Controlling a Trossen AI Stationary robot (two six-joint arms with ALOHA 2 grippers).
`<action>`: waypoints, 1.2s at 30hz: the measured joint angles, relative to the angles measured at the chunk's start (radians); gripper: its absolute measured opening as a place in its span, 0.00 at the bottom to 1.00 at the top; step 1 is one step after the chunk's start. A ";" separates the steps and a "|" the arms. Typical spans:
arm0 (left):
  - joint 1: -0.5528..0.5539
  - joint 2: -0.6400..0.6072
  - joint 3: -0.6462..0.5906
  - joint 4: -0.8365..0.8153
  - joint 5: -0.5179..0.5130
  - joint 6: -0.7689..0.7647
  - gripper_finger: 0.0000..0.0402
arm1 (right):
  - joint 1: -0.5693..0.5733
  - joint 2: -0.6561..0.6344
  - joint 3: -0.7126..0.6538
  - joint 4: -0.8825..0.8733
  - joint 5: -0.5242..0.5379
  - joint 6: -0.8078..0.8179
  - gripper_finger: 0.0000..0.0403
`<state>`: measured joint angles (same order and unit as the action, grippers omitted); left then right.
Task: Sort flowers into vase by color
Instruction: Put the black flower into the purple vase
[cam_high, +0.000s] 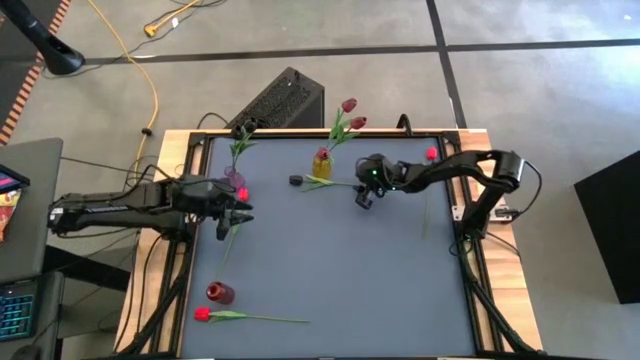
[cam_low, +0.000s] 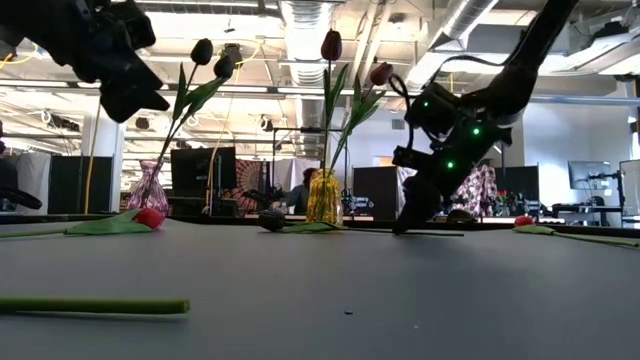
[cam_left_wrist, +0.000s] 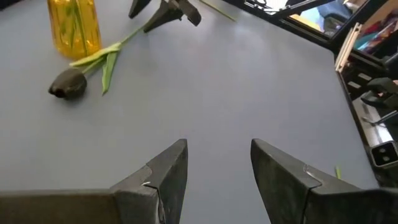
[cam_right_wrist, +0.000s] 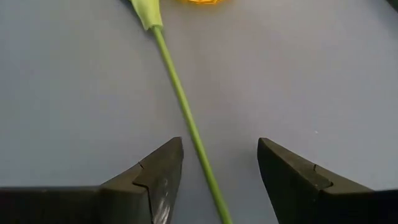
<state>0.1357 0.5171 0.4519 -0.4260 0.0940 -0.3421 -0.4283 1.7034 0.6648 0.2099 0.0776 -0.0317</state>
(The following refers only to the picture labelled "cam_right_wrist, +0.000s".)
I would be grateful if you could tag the yellow ribbed glass vase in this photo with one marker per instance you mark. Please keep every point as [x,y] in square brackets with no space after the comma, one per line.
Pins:
[202,1]

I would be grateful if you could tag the black artificial tulip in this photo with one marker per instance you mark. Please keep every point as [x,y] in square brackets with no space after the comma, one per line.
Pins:
[186,109]

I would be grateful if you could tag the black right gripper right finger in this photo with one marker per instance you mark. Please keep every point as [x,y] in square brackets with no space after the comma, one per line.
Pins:
[311,199]

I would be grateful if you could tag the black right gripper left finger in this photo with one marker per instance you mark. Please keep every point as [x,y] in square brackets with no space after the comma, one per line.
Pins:
[124,205]

